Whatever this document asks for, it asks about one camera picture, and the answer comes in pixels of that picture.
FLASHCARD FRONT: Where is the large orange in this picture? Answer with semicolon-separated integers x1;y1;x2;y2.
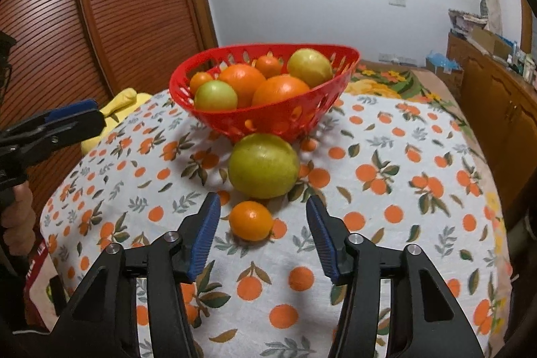
218;63;266;108

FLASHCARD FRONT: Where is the large yellow-green pear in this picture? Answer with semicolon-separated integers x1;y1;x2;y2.
228;134;300;200

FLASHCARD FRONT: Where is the red perforated plastic basket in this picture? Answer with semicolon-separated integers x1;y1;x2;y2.
169;43;360;143

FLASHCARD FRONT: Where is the yellow pear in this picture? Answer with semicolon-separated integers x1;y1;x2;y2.
287;48;333;88

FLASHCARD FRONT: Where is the left hand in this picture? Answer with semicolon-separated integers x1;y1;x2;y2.
1;182;36;257

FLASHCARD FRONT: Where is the yellow plush toy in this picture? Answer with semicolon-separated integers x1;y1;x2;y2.
80;87;152;155

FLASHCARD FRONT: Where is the brown louvered wardrobe door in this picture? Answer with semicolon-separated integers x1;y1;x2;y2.
0;0;219;216

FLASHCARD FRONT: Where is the green apple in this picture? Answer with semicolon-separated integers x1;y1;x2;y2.
194;80;239;112

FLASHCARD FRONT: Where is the orange-print white tablecloth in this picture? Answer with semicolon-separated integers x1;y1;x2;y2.
40;92;510;357

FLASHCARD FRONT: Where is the orange in basket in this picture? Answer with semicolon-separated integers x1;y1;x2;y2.
251;74;309;106

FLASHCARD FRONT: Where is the floral bed blanket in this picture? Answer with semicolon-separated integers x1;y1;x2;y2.
343;62;515;300

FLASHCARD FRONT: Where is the wooden sideboard cabinet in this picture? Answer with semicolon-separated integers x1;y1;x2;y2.
447;34;536;227

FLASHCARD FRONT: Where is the box with blue bag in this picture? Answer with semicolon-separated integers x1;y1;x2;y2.
425;53;464;94

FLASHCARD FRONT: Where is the cardboard box on cabinet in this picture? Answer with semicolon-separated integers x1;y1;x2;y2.
470;26;512;60

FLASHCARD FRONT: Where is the stack of papers on cabinet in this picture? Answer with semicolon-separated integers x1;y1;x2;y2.
448;9;489;38

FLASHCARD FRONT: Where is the wall power strip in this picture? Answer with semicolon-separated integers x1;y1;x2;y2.
378;53;418;66

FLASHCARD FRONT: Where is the white wall switch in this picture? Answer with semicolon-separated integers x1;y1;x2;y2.
388;0;406;7

